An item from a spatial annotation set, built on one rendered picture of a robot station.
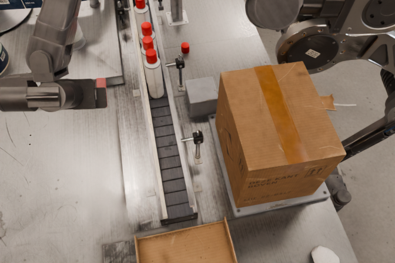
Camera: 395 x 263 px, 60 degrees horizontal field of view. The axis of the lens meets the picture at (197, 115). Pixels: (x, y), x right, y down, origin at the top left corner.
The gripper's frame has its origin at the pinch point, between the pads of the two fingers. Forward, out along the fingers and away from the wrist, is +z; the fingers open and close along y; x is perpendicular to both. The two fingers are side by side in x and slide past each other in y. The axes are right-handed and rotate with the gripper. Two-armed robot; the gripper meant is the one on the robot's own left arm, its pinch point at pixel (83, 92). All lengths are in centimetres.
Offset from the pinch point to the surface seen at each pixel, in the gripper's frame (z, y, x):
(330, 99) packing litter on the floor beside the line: 140, -117, 14
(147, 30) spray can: 28.1, -12.8, -18.3
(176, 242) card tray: 9.0, -20.5, 43.3
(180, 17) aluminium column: 66, -22, -29
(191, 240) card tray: 9, -25, 43
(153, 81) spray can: 27.6, -13.8, -2.0
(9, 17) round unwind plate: 59, 47, -29
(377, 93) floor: 146, -152, 11
